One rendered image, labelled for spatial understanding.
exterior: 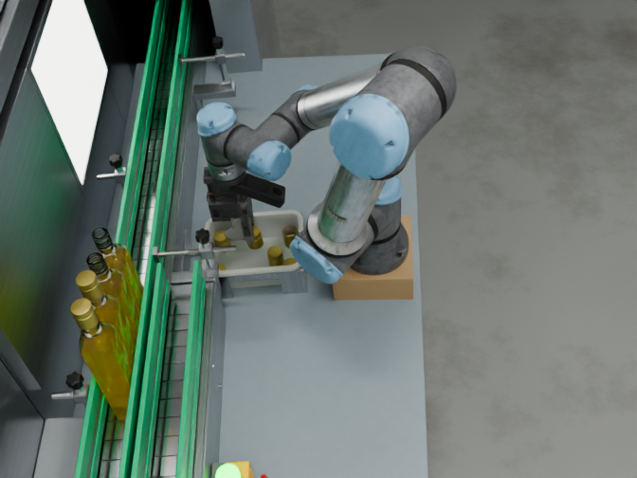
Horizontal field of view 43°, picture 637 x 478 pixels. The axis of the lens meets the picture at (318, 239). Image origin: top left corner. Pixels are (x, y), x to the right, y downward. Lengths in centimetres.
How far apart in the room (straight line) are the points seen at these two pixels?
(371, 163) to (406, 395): 61
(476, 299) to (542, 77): 119
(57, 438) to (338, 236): 63
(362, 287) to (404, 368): 20
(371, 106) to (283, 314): 73
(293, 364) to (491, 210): 145
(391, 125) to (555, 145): 213
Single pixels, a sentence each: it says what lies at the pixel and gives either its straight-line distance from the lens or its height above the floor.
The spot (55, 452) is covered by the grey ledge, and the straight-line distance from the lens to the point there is 156.
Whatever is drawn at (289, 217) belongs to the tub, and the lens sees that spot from 184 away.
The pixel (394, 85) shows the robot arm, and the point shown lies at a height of 144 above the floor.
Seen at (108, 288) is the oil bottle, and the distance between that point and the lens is 146.
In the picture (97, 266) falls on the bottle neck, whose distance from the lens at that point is 143.
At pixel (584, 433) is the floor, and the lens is 250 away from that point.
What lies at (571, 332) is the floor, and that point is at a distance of 268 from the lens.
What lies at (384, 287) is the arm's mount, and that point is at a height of 79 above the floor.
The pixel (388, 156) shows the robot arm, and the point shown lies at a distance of 115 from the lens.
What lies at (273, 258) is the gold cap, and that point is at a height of 81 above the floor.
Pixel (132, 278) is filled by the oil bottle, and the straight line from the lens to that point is 155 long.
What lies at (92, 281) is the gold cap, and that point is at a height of 116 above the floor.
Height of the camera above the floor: 218
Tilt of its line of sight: 49 degrees down
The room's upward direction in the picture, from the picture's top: 7 degrees counter-clockwise
